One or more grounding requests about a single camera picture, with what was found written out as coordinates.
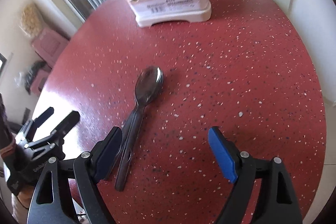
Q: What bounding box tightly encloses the bag of yellow balls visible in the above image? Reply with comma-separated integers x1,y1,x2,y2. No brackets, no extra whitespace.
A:
19,3,45,39

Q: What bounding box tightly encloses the dark translucent spoon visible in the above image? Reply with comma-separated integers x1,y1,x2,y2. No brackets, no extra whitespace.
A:
114,66,164,192

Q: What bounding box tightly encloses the person's left hand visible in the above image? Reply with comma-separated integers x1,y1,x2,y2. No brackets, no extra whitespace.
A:
11,185,34,224

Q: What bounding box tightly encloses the pink plastic stool stack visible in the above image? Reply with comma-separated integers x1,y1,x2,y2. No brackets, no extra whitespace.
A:
31,27,69,96

